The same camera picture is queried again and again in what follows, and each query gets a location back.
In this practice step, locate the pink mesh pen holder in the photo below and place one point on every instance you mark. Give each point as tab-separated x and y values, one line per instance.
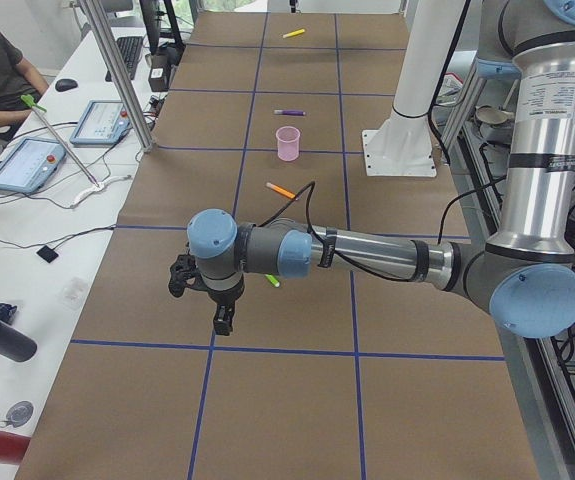
288	142

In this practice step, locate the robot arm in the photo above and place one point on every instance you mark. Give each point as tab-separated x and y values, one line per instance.
522	276

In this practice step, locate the metal rod green handle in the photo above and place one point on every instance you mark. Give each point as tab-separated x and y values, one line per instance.
39	111

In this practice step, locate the black water bottle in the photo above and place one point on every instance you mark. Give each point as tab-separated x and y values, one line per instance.
14	345

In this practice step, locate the near teach pendant tablet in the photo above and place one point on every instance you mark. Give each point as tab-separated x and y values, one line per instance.
30	164

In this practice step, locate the black computer mouse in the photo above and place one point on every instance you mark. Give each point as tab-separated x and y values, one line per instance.
65	84

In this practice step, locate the yellow highlighter pen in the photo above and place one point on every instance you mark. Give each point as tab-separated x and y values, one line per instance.
294	33

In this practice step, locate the purple highlighter pen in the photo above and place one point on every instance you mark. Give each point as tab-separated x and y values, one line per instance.
287	112

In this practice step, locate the far teach pendant tablet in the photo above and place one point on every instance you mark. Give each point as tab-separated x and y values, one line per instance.
102	123

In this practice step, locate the orange highlighter pen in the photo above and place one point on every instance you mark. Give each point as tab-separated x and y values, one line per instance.
281	191

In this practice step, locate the black monitor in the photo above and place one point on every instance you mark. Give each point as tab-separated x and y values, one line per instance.
160	21

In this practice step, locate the green highlighter pen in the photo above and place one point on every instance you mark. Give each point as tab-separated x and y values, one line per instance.
273	280

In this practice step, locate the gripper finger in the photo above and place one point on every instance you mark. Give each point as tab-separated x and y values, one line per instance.
227	320
219	320

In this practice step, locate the round metal keychain tag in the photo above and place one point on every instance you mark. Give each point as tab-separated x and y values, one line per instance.
18	415

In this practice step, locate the teach pendant tablet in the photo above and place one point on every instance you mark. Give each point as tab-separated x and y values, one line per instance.
30	164
102	123

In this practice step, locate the black cardboard box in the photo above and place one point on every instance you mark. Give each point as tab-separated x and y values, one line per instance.
162	68

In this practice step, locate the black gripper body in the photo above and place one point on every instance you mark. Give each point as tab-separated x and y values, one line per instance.
225	297

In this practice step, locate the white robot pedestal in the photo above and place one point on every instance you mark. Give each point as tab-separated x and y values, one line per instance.
402	146

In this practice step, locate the black keyboard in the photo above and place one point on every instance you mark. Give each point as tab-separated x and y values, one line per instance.
130	48

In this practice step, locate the clear plastic packet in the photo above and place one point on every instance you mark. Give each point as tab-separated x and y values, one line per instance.
74	293

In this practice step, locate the small black square pad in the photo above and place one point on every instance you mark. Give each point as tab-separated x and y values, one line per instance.
47	254

